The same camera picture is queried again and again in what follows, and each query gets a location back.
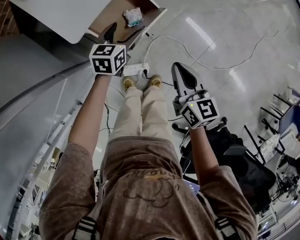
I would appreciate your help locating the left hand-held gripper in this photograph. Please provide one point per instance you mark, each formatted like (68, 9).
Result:
(103, 59)

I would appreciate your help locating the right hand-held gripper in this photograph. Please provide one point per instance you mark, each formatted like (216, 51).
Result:
(200, 111)

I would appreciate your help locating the brown wooden drawer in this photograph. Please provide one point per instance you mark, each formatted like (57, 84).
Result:
(130, 16)

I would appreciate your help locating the white item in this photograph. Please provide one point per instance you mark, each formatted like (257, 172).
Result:
(133, 17)

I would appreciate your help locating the person's left forearm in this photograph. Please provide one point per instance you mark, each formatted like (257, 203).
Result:
(92, 109)

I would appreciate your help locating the person's right forearm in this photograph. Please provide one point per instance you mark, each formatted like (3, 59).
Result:
(205, 154)

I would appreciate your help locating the person's right tan shoe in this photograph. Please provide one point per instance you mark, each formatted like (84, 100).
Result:
(155, 81)

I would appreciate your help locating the person's tan shoe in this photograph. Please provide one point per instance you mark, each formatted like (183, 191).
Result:
(155, 81)
(128, 83)

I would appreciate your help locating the white power strip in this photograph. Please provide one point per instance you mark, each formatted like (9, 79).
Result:
(133, 69)

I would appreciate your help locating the black plug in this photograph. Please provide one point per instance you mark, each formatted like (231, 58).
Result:
(145, 73)

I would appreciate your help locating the person's left tan shoe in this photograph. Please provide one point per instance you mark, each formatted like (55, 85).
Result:
(128, 83)

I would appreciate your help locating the person's beige trousers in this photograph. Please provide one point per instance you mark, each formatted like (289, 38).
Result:
(142, 114)

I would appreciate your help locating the white cabinet top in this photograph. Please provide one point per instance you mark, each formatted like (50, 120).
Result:
(65, 6)

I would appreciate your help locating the black office chair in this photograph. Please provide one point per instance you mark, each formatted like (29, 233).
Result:
(240, 164)

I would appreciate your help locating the blue chair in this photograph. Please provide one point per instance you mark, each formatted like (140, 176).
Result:
(293, 117)

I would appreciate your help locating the person's brown printed shirt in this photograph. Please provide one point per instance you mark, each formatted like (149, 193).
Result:
(145, 191)

